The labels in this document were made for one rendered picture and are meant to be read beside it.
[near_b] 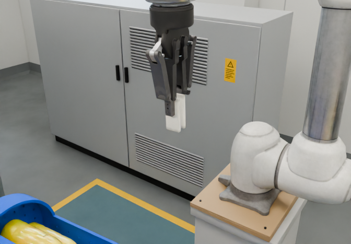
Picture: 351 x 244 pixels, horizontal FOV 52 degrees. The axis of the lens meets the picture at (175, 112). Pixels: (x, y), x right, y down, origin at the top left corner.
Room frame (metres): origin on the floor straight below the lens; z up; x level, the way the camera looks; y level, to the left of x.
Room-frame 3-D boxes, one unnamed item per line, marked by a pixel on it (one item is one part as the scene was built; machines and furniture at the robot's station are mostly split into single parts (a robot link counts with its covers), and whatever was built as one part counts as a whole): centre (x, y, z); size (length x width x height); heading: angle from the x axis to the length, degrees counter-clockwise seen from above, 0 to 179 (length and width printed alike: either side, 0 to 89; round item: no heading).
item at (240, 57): (2.84, 0.26, 0.72); 2.15 x 0.54 x 1.45; 54
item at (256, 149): (1.06, -0.28, 1.19); 0.18 x 0.16 x 0.22; 55
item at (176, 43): (0.62, 0.01, 1.64); 0.04 x 0.01 x 0.11; 57
